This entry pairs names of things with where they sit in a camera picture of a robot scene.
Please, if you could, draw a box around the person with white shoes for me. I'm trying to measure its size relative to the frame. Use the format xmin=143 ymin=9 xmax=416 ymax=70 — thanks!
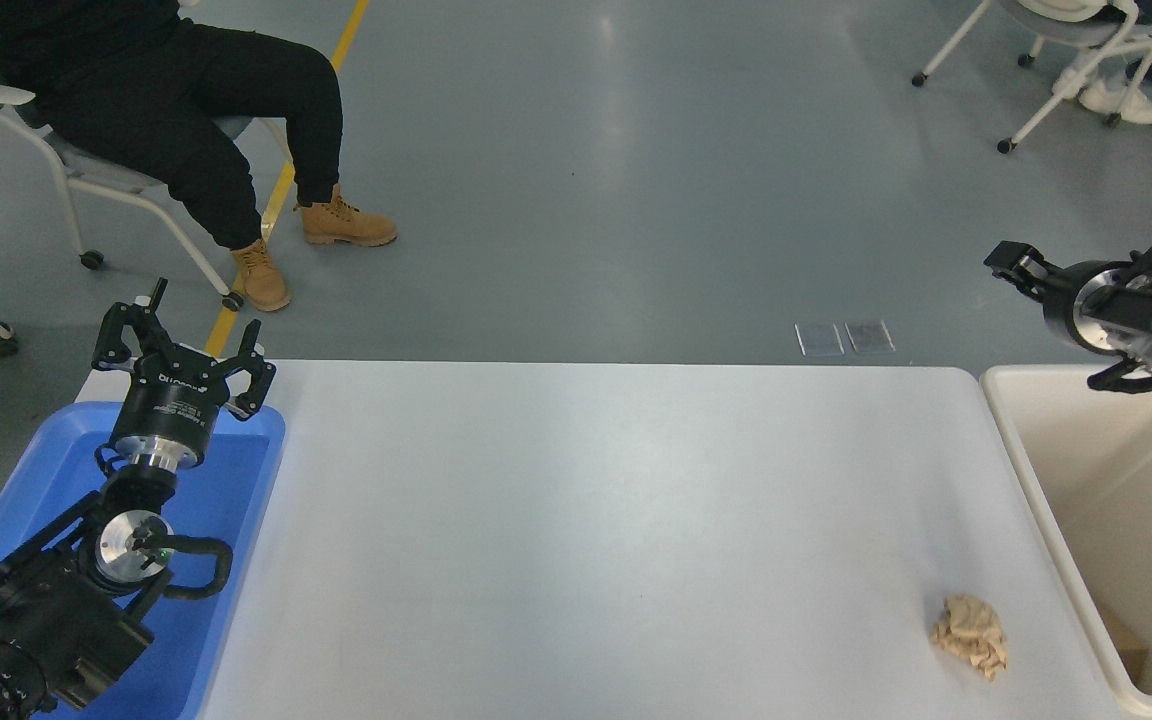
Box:
xmin=1052 ymin=0 xmax=1152 ymax=127

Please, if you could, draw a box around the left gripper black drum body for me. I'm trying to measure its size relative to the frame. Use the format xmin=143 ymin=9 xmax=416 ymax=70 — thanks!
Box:
xmin=112 ymin=350 xmax=235 ymax=453

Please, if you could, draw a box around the seated person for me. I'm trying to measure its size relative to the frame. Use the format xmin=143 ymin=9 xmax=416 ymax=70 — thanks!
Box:
xmin=0 ymin=0 xmax=399 ymax=313

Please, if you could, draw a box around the large pale bin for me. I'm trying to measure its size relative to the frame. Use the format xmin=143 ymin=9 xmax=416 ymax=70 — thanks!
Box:
xmin=979 ymin=364 xmax=1152 ymax=720

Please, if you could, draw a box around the brown cardboard piece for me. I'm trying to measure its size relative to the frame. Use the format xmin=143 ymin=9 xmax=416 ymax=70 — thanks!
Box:
xmin=1096 ymin=600 xmax=1151 ymax=681

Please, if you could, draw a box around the clear floor plate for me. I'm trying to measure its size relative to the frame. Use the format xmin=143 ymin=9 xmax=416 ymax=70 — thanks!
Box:
xmin=795 ymin=322 xmax=846 ymax=358
xmin=844 ymin=320 xmax=897 ymax=355

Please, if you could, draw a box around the crumpled tan paper ball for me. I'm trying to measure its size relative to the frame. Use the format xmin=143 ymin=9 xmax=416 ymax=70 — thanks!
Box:
xmin=929 ymin=594 xmax=1009 ymax=683

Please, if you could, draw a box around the blue plastic tray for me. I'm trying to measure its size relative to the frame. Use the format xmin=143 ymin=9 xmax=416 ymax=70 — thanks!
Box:
xmin=0 ymin=404 xmax=287 ymax=720

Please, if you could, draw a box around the white frame chair grey seat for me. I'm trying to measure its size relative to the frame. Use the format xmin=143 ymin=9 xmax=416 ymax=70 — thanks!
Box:
xmin=0 ymin=80 xmax=295 ymax=312

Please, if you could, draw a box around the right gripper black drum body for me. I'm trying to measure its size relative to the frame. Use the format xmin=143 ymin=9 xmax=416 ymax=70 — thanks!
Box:
xmin=1043 ymin=259 xmax=1119 ymax=351

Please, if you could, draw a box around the white frame chair on castors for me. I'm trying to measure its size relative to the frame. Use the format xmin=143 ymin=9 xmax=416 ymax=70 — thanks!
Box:
xmin=912 ymin=0 xmax=1152 ymax=156

